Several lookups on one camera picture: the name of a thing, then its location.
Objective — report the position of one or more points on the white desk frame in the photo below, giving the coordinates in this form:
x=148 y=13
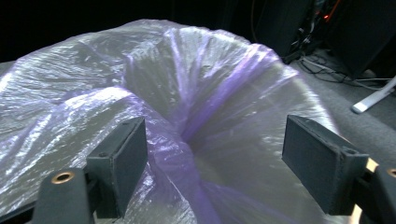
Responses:
x=372 y=99

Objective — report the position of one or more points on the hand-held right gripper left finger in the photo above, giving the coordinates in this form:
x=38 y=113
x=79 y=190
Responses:
x=121 y=168

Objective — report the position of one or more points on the black equipment stand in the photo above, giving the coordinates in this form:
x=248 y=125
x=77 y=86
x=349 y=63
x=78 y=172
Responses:
x=280 y=25

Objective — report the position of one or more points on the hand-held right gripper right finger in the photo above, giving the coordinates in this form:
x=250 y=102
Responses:
x=323 y=165

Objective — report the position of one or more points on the purple plastic trash bag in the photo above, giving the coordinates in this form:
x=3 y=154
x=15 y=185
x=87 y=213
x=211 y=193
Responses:
x=202 y=93

